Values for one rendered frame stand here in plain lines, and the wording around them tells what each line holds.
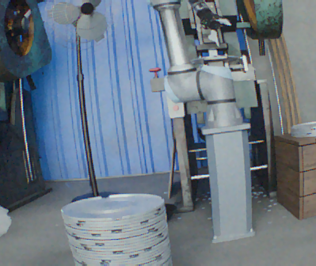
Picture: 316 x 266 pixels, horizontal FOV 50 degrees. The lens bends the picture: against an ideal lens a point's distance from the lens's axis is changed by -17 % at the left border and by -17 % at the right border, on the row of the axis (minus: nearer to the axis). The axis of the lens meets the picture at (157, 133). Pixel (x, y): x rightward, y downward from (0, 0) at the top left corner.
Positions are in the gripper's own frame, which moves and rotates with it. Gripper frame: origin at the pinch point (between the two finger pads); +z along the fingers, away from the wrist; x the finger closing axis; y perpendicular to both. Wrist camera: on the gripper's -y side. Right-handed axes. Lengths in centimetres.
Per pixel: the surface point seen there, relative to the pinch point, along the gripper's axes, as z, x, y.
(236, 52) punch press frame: -33, -39, -47
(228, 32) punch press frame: -46, -31, -44
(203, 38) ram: -29.6, -26.6, -13.4
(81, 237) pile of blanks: 81, -2, 88
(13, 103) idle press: -82, -131, 88
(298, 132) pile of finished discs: 54, -6, -16
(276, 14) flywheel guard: -15.5, 11.7, -42.8
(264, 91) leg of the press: 16.0, -22.3, -27.9
